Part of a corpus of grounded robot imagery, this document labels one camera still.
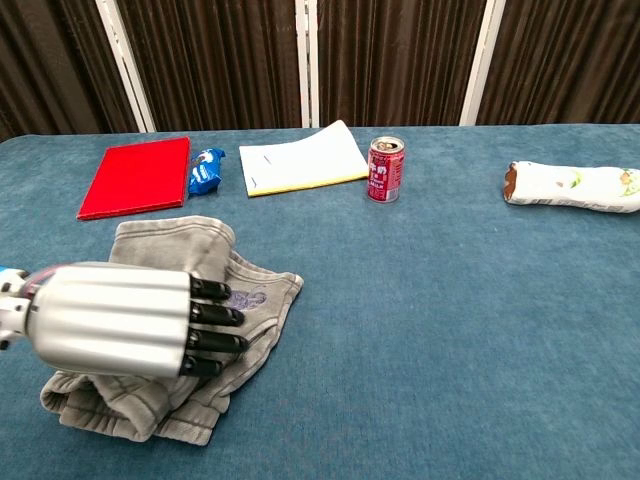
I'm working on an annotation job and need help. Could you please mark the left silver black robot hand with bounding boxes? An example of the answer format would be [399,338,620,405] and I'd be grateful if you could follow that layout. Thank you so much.
[29,264,250,379]

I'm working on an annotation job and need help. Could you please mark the grey shorts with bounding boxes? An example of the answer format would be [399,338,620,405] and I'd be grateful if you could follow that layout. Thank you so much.
[39,215,305,447]

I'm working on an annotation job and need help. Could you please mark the red hardcover book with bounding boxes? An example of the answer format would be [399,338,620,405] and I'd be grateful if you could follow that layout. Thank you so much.
[75,136,192,222]

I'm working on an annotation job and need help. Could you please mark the blue cookie packet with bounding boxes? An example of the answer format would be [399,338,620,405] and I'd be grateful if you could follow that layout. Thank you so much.
[187,147,227,197]

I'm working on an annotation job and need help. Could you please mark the white yellow notepad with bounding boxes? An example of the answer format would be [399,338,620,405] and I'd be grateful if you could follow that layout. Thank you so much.
[238,119,370,198]

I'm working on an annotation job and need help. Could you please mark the red soda can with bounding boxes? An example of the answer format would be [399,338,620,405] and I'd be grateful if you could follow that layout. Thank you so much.
[367,136,407,204]

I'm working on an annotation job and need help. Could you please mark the white framed dark curtain screen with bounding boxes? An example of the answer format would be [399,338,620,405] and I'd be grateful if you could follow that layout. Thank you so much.
[0,0,640,143]

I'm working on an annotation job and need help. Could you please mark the white labelled drink bottle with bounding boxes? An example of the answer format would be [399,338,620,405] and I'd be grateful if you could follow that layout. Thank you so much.
[499,160,640,214]

